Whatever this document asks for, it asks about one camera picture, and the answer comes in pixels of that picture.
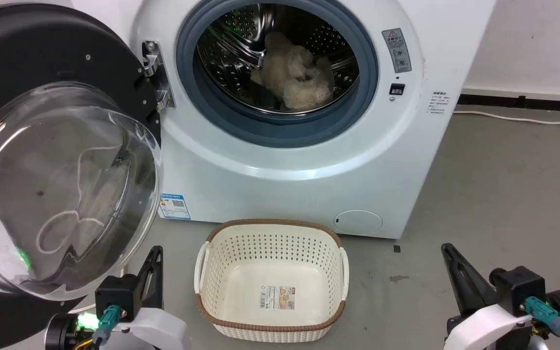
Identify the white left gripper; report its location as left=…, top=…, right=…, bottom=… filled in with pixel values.
left=99, top=245, right=194, bottom=350

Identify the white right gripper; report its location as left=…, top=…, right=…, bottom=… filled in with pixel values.
left=441, top=243, right=536, bottom=350

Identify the white front-load washing machine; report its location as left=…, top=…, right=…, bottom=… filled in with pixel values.
left=73, top=0, right=497, bottom=240

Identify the chrome door hinge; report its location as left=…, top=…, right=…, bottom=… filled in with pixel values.
left=141, top=41, right=176, bottom=110

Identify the black round washer door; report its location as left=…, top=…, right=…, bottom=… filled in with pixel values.
left=0, top=4, right=165, bottom=350

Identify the blue energy label sticker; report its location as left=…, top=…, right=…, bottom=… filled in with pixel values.
left=157, top=193, right=192, bottom=221

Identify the cream plastic laundry basket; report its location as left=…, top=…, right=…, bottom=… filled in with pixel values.
left=194, top=219, right=349, bottom=343

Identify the basket product label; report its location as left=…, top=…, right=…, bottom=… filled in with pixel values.
left=259, top=285, right=296, bottom=311

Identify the round white filter cover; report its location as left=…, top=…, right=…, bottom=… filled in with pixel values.
left=333, top=210, right=384, bottom=235

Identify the small text sticker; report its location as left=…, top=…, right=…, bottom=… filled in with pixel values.
left=428, top=91, right=452, bottom=117

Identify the black baseboard strip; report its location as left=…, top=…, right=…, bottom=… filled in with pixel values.
left=457, top=94, right=560, bottom=114

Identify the grey warning label sticker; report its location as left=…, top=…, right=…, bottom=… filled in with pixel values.
left=382, top=28, right=413, bottom=74

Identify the beige plush toy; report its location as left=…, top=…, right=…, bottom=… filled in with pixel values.
left=250, top=32, right=335, bottom=111

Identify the perforated steel washer drum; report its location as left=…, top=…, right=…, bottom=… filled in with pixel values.
left=193, top=2, right=361, bottom=115

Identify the left teal connector cable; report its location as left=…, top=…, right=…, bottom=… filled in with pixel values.
left=90, top=305, right=123, bottom=347

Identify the teal connector cable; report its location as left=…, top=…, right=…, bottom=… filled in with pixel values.
left=90, top=305, right=123, bottom=347
left=525, top=297, right=560, bottom=350

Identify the right teal connector cable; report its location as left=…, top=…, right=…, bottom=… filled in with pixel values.
left=525, top=297, right=560, bottom=350

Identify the white floor cable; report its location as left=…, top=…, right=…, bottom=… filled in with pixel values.
left=453, top=110, right=560, bottom=125

